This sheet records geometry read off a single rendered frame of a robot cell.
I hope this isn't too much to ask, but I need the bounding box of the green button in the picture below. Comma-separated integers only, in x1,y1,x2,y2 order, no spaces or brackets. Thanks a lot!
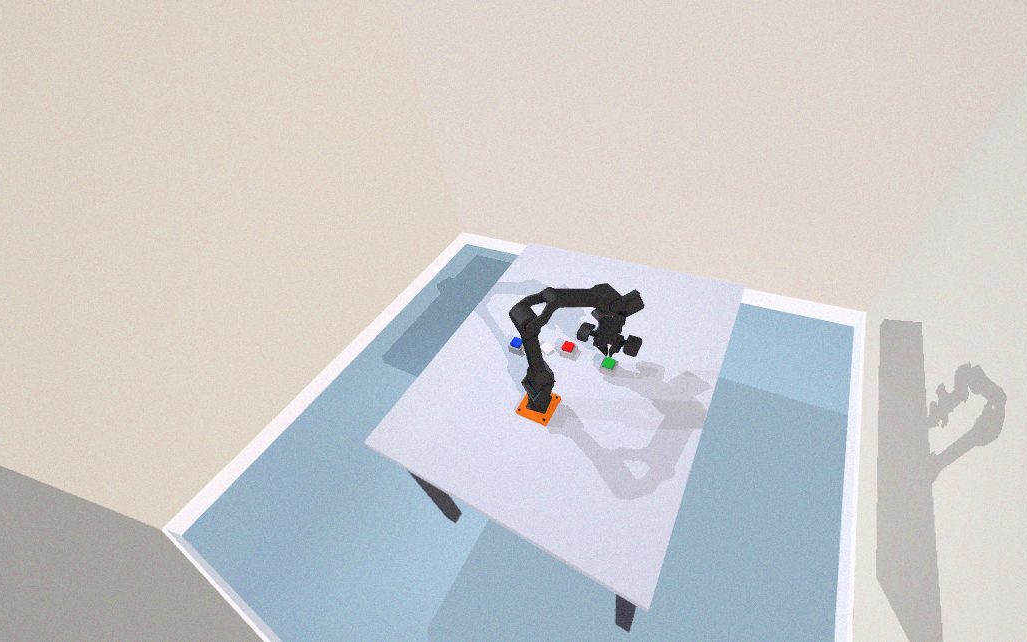
599,357,619,377

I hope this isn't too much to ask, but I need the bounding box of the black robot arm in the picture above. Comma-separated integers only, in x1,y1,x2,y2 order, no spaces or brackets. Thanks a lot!
509,284,644,414

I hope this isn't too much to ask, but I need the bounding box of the red button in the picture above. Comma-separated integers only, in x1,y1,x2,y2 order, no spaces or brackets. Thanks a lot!
559,341,578,358

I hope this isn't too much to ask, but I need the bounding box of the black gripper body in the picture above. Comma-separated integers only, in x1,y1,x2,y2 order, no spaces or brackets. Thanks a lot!
576,320,642,357

